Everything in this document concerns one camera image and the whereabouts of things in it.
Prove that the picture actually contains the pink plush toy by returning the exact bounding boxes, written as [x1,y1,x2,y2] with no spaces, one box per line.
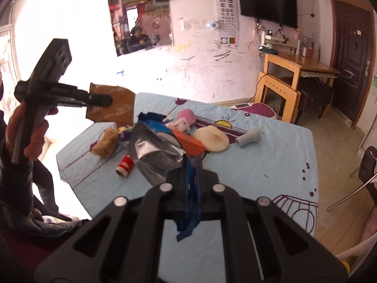
[177,109,197,127]

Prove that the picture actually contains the cream round cushion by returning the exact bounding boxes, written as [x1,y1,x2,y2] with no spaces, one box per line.
[193,125,230,153]

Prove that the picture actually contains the orange box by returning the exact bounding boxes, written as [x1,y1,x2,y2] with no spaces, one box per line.
[171,128,207,157]

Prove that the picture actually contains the black cloth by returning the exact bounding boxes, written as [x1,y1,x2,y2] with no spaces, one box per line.
[138,112,166,122]

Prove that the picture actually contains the grey cup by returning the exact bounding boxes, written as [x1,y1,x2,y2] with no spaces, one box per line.
[235,126,262,148]

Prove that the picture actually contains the white wall sockets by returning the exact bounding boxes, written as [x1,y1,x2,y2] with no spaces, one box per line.
[182,20,208,31]

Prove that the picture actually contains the person's leg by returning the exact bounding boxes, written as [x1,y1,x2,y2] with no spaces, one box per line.
[32,153,74,222]

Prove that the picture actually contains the blue packet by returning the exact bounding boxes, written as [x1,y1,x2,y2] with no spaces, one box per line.
[138,118,175,134]

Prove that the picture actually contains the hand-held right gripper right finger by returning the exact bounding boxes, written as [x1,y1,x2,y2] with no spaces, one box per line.
[193,153,350,283]

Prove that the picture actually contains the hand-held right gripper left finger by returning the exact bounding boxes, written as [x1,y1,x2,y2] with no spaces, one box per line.
[35,154,194,283]

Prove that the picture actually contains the dark brown door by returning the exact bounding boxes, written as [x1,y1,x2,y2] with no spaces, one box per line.
[331,0,375,125]

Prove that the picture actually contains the white desk shelf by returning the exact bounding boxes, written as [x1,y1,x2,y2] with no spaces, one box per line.
[258,29,299,54]

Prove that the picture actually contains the light blue printed tablecloth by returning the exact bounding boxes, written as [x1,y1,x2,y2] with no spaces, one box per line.
[56,92,320,283]

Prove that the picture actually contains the black television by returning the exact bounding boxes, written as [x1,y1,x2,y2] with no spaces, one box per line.
[237,0,298,30]

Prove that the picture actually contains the person's left forearm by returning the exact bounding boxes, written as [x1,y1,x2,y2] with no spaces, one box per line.
[0,109,34,213]

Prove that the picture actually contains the person's left hand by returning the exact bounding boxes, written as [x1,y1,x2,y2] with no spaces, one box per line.
[6,104,59,161]

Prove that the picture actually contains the wooden chair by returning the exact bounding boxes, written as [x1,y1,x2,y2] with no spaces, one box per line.
[254,71,302,124]

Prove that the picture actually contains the pink white scale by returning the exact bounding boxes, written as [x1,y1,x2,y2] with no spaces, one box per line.
[232,102,278,121]

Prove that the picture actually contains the purple yellow toy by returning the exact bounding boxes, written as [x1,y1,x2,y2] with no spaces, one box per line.
[118,126,135,142]

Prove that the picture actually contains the red white paper cup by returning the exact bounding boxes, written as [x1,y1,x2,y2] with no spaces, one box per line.
[115,154,136,178]

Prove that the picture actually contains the brown paper packet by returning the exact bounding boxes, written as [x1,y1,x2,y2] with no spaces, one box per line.
[85,83,136,126]

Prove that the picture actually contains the silver foil bag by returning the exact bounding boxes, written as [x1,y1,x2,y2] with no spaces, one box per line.
[129,120,204,242]

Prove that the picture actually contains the small white pink toy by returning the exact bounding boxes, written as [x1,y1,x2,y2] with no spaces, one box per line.
[166,117,190,133]

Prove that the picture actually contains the wooden desk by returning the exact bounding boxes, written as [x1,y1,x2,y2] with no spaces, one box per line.
[259,50,341,95]

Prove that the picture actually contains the pink bedding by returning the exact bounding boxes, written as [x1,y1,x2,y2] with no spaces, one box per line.
[360,165,377,244]

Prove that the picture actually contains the dark chair with metal legs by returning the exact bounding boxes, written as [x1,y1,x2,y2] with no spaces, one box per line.
[326,146,377,212]

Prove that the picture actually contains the wall mirror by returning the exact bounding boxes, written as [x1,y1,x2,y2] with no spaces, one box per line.
[107,0,174,57]

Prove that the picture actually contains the eye chart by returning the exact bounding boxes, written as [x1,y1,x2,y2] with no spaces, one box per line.
[216,0,238,46]

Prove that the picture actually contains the dark padded bench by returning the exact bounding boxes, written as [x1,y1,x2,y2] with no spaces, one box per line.
[280,77,335,119]

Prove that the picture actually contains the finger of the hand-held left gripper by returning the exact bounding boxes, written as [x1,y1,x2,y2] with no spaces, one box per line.
[57,101,88,108]
[59,83,113,107]

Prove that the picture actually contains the brown plush toy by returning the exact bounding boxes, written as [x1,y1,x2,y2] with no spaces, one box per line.
[92,128,120,158]

